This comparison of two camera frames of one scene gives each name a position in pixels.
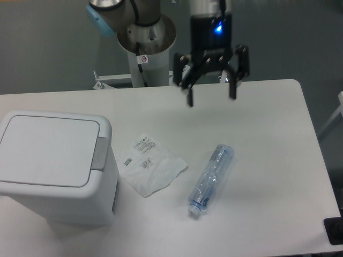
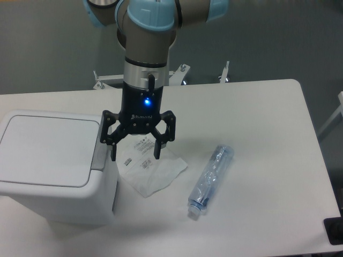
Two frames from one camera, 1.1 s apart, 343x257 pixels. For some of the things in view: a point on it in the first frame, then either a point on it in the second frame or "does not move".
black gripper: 211,43 → 140,111
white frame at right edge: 340,96 does not move
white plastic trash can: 62,167 does not move
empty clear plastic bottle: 210,178 does not move
